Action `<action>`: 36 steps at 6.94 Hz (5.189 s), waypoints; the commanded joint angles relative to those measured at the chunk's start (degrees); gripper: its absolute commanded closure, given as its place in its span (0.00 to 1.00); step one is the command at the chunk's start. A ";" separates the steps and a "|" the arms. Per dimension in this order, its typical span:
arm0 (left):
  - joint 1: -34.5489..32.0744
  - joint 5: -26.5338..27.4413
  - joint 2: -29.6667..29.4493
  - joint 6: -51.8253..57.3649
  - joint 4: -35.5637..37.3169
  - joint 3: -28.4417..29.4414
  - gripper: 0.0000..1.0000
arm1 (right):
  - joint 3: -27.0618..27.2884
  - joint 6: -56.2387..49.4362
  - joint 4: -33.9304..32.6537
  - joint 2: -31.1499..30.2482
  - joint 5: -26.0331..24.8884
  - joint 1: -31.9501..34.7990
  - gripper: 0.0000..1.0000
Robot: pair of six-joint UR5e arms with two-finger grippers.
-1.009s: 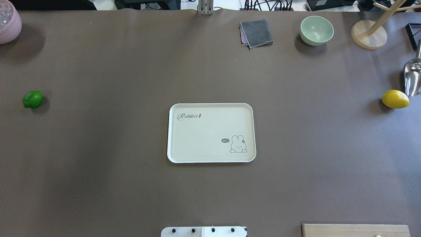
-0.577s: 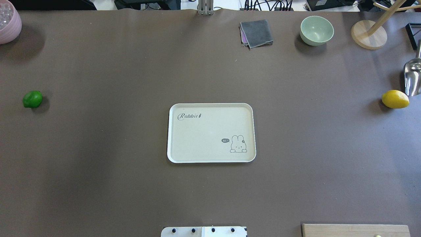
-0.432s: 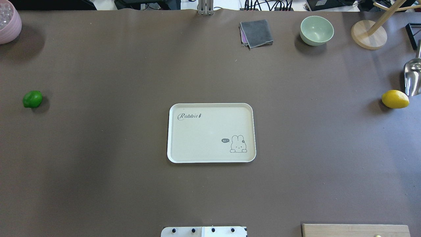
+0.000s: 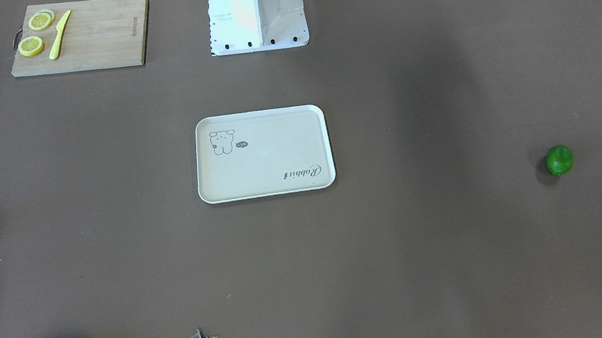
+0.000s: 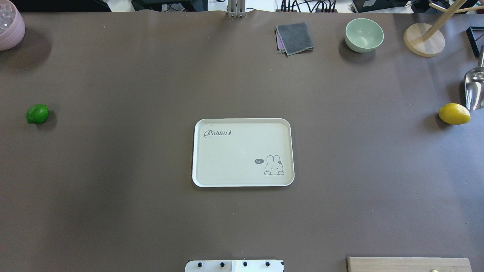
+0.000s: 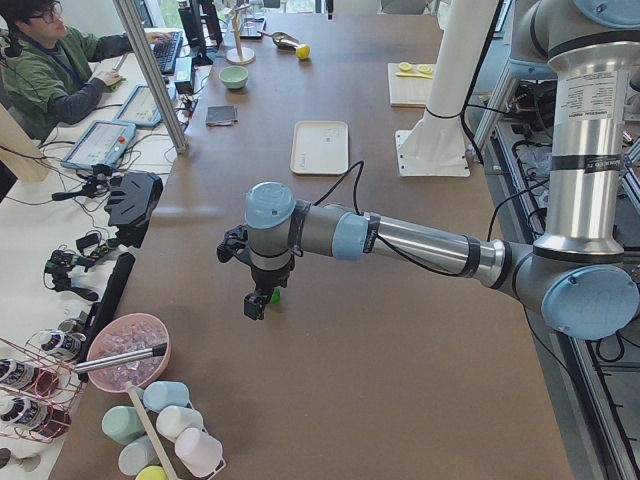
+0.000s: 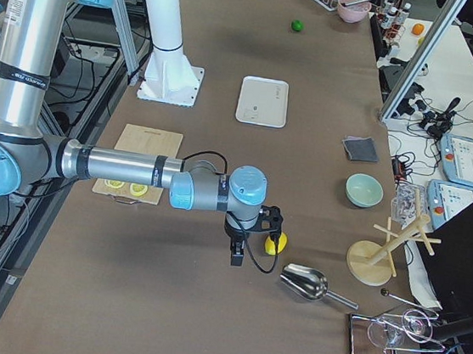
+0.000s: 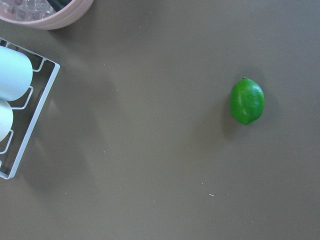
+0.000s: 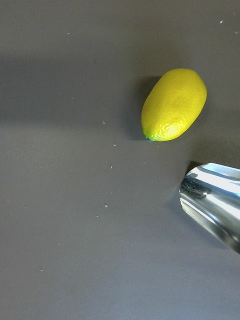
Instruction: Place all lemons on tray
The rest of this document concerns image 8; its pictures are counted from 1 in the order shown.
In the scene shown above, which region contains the green lime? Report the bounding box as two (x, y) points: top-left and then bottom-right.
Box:
(229, 77), (265, 125)

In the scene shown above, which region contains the light blue cup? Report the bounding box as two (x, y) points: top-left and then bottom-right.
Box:
(0, 46), (33, 102)

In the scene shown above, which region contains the white cup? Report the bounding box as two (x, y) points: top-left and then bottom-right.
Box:
(0, 99), (14, 141)

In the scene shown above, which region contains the pink bowl with ice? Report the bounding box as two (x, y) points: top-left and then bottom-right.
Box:
(0, 0), (93, 30)

